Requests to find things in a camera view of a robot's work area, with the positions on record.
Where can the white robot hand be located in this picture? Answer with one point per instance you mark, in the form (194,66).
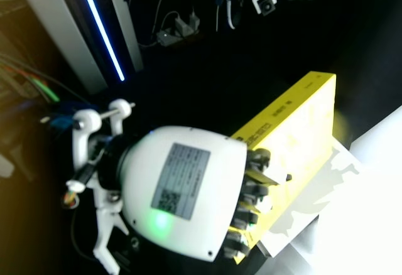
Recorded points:
(188,177)

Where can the yellow book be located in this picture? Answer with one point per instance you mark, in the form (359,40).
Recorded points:
(298,137)

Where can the black cloth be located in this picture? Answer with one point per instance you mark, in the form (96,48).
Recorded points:
(238,93)

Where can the white power strip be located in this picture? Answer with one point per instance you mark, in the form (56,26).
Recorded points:
(176,34)

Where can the white column with blue light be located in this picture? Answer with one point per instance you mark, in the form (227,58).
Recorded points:
(63,36)

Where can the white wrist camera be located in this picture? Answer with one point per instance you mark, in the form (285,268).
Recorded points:
(267,5)

